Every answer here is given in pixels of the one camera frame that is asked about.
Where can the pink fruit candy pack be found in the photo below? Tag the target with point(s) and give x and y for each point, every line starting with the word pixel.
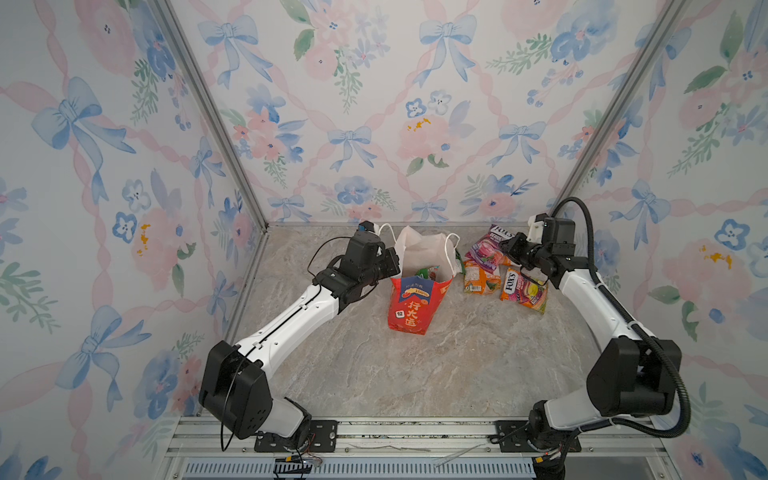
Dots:
pixel 524 291

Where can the yellow green candy pack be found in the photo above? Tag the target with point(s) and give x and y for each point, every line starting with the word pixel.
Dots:
pixel 428 273

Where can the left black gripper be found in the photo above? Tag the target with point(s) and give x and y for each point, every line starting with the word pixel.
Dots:
pixel 387 257

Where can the purple berries candy pack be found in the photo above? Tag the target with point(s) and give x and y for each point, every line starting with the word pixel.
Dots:
pixel 486 252

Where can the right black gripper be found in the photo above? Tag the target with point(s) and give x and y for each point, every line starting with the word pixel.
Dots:
pixel 515 242

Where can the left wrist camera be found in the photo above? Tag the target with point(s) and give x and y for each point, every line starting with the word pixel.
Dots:
pixel 367 228

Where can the red paper bag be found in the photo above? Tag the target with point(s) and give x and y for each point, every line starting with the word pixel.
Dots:
pixel 414 301

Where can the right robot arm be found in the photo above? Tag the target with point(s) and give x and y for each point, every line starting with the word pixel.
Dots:
pixel 635 381

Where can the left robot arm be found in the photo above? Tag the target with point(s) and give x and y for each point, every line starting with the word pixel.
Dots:
pixel 235 386

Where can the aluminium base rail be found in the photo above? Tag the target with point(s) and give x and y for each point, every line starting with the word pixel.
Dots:
pixel 359 448

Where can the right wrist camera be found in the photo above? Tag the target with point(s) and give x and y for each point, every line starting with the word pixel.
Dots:
pixel 536 226

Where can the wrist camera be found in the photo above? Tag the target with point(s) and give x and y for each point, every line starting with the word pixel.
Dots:
pixel 367 228
pixel 536 226

